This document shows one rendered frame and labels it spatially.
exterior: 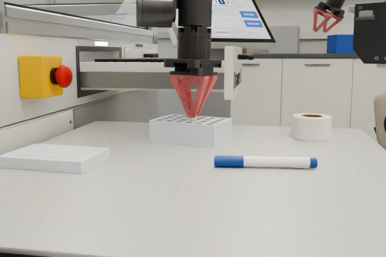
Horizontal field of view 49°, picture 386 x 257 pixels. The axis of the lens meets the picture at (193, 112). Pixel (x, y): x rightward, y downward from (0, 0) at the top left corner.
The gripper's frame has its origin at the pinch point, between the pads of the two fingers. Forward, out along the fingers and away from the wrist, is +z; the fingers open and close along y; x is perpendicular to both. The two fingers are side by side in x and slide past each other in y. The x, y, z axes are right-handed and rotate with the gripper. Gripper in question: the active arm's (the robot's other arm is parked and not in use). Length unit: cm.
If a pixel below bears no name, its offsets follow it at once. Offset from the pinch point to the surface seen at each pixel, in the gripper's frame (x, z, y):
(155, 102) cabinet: -49, 7, -68
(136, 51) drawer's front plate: -40, -11, -42
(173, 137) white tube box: -2.1, 4.2, 3.0
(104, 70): -26.3, -6.3, -9.3
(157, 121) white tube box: -5.2, 1.6, 3.2
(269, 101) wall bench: -76, 28, -315
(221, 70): -1.6, -6.9, -16.5
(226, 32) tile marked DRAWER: -41, -21, -116
